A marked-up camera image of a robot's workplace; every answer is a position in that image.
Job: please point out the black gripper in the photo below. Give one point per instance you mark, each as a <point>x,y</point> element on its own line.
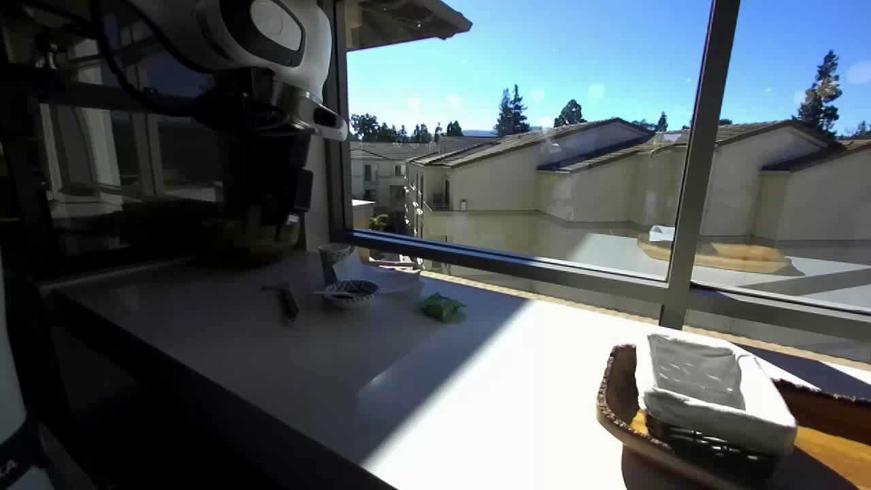
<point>261,171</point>

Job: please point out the small patterned ceramic bowl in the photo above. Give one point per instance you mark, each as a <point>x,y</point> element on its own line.
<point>350,292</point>

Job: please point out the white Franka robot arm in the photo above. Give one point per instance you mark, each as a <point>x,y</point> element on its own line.
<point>261,27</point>

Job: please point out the dark brown chopsticks pair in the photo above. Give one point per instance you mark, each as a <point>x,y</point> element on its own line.
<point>286,300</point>

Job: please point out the green sponge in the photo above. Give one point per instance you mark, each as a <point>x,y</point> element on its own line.
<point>441,307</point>

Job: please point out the white grey folded cloth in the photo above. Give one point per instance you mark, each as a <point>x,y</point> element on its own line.
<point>707,390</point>

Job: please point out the grey window frame mullion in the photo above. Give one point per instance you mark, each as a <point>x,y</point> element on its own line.
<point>698,164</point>

